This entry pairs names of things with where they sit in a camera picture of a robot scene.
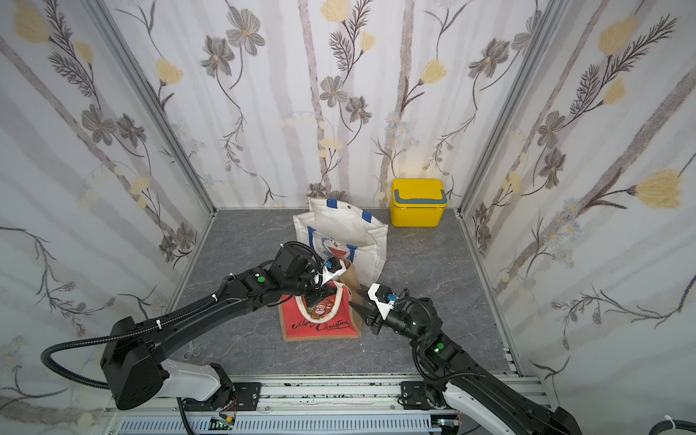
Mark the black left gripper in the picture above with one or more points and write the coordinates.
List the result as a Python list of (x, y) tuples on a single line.
[(320, 294)]

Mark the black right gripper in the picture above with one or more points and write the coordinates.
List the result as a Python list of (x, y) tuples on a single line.
[(375, 320)]

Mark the red Christmas jute bag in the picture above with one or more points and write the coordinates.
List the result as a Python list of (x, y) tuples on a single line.
[(331, 318)]

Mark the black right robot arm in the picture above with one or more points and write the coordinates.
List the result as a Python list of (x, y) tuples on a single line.
[(456, 378)]

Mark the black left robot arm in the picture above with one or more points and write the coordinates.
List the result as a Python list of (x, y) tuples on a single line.
[(137, 364)]

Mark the white Doraemon canvas bag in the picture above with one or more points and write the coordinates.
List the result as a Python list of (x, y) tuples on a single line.
[(335, 228)]

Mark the yellow lunch box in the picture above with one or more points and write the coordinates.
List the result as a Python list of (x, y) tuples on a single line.
[(417, 203)]

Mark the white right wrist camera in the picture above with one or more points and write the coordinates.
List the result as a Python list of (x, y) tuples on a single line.
[(383, 298)]

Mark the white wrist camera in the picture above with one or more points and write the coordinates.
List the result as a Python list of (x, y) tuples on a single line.
[(332, 268), (383, 298)]

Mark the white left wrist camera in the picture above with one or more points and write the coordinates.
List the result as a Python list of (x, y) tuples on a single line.
[(332, 268)]

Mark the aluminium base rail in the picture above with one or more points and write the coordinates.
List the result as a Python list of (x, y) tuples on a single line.
[(357, 394)]

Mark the white slotted cable duct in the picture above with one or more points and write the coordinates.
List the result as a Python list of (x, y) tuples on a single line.
[(282, 424)]

